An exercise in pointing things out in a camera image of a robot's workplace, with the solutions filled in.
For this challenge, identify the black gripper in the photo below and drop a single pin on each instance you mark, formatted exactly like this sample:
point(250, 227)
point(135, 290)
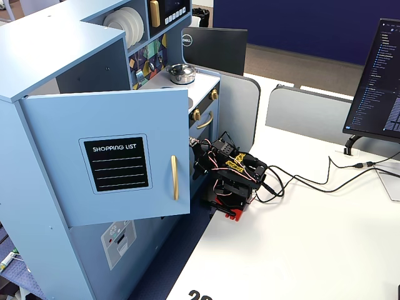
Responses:
point(198, 165)

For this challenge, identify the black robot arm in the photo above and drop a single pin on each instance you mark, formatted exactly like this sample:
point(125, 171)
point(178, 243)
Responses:
point(240, 184)

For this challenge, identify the blue shopping list cabinet door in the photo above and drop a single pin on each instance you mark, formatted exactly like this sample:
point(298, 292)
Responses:
point(62, 187)

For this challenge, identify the gold stove knob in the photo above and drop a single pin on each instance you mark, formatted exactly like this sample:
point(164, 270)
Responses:
point(214, 94)
point(196, 115)

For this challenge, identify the red table clamp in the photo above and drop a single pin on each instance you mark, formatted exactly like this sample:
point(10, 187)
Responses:
point(236, 215)

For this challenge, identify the steel pot with lid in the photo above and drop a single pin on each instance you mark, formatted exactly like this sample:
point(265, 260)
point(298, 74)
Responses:
point(181, 74)

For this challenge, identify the steel slotted spatula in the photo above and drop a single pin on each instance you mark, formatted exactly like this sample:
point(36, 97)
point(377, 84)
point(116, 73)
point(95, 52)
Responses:
point(139, 76)

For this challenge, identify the steel ladle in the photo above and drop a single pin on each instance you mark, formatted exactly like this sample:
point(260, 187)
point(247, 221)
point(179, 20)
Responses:
point(152, 66)

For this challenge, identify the steel spoon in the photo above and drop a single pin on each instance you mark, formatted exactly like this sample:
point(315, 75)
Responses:
point(161, 58)

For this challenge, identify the black Dell monitor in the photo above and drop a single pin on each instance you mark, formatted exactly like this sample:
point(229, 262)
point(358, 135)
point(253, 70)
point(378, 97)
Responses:
point(218, 50)

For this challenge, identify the black bin bag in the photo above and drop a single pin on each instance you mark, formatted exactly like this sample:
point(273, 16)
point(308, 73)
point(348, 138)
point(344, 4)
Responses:
point(200, 16)

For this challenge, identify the white toy plate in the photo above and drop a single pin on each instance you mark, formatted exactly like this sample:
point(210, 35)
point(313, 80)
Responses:
point(132, 23)
point(115, 26)
point(141, 23)

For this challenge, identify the black toy microwave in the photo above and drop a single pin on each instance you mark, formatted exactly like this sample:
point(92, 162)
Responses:
point(175, 12)

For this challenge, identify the blue toy kitchen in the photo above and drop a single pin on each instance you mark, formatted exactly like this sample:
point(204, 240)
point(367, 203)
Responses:
point(62, 47)

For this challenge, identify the silver flat stand base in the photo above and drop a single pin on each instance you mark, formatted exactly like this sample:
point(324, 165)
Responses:
point(390, 184)

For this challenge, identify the monitor showing code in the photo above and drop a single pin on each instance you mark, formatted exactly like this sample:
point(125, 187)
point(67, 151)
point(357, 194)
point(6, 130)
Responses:
point(378, 87)

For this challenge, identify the white green marker pen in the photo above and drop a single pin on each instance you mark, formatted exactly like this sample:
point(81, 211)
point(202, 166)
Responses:
point(7, 262)

